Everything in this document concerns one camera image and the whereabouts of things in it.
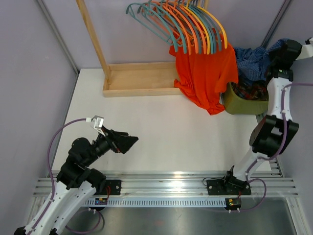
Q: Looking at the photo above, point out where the orange t-shirt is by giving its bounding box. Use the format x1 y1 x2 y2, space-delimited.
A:
169 44 239 115

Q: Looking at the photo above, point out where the hanging hanger bunch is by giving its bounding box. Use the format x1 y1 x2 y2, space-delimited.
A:
126 0 228 55

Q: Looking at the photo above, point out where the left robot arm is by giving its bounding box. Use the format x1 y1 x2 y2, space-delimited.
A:
15 126 138 235

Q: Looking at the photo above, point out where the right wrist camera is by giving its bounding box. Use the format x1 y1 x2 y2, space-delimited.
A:
296 37 313 60

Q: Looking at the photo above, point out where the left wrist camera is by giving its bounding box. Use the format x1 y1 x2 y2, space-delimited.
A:
91 116 104 130

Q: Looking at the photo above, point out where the wooden clothes rack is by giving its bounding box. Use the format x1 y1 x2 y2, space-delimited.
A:
75 0 211 98

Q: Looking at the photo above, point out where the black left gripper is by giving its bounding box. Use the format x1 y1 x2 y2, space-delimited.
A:
84 125 138 166

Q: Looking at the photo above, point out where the blue checked shirt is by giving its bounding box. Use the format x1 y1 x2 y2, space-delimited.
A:
234 38 288 84

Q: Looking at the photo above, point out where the green plastic basket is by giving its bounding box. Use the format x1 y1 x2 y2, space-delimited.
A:
222 83 268 115

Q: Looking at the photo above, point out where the aluminium rail base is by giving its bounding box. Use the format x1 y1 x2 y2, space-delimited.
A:
31 156 299 208

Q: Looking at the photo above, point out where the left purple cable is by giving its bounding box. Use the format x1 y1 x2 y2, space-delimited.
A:
24 117 93 233

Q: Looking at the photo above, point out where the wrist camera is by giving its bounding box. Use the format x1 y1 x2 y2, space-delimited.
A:
91 116 104 130
296 37 313 60

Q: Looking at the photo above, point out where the red brown plaid shirt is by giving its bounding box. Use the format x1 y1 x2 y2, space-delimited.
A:
231 82 268 101

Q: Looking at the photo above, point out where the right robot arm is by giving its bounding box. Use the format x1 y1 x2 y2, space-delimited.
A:
116 40 301 195

